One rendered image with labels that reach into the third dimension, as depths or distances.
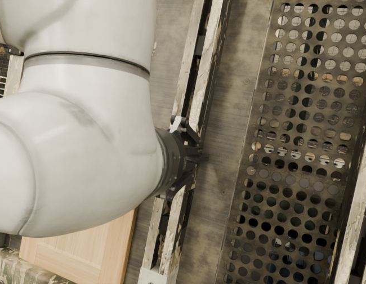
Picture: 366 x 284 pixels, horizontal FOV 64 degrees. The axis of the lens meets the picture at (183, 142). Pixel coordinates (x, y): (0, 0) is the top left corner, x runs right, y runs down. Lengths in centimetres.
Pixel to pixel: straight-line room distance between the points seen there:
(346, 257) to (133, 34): 48
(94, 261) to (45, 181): 62
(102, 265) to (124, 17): 64
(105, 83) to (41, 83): 4
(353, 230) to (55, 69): 50
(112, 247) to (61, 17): 59
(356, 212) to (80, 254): 61
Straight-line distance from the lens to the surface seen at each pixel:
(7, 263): 93
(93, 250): 78
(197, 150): 51
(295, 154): 105
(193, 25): 62
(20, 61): 90
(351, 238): 57
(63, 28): 23
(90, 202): 20
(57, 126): 19
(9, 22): 25
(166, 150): 31
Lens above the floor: 156
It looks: 31 degrees down
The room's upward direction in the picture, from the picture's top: straight up
